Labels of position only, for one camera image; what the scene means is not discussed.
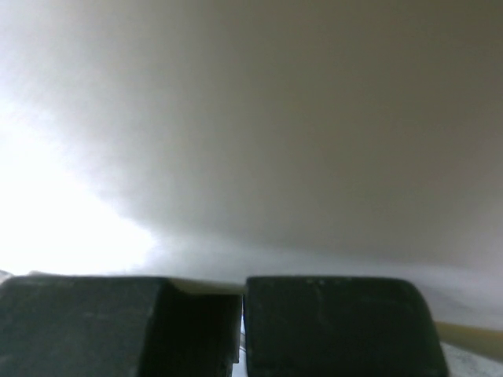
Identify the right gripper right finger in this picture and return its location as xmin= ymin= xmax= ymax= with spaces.
xmin=244 ymin=276 xmax=448 ymax=376

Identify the cream pillowcase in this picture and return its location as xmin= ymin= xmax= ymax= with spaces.
xmin=1 ymin=1 xmax=502 ymax=329

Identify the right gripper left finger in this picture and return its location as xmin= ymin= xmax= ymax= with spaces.
xmin=1 ymin=276 xmax=241 ymax=376

